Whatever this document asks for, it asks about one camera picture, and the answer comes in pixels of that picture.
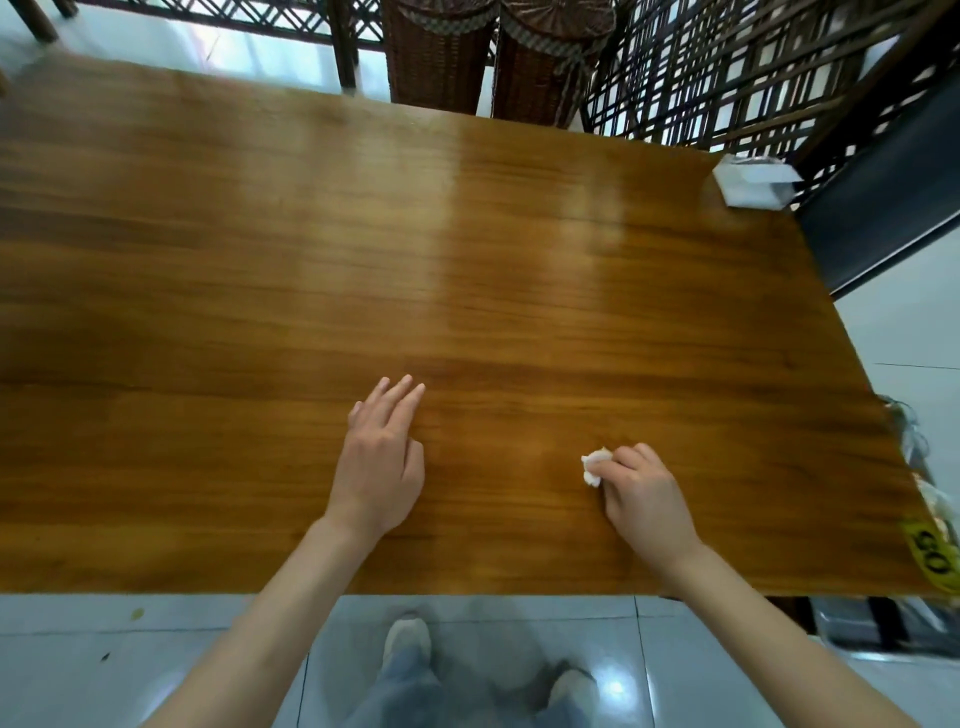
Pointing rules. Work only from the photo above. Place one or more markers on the grey blue pillar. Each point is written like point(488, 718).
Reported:
point(885, 210)

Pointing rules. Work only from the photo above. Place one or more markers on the dark wooden post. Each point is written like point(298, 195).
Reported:
point(870, 97)

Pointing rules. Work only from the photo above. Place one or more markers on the person's right hand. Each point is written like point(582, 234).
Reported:
point(649, 502)

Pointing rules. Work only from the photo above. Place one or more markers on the yellow oval number sticker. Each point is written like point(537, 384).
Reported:
point(934, 551)

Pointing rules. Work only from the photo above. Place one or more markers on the dark wooden table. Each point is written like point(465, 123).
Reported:
point(225, 262)

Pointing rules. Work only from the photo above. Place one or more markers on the person's white right shoe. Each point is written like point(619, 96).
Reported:
point(572, 686)

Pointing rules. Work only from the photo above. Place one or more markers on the person's left hand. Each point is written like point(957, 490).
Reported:
point(379, 465)

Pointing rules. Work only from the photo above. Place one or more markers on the person's right forearm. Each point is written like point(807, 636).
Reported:
point(772, 645)

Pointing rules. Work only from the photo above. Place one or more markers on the white paper napkin pack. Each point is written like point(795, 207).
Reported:
point(754, 180)

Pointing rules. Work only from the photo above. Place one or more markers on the metal tray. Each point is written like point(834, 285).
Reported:
point(900, 622)

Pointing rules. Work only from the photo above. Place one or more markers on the white napkin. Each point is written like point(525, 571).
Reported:
point(595, 465)

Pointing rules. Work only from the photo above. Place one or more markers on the person's left forearm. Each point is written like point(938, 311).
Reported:
point(255, 645)

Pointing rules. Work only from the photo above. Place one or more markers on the curved paper chopstick sleeve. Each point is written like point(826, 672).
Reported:
point(911, 427)

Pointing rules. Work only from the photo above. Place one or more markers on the brown wicker lidded basket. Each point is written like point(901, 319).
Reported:
point(439, 60)
point(547, 67)

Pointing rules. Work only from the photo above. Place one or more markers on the dark wooden lattice screen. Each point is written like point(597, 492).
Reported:
point(712, 75)
point(345, 45)

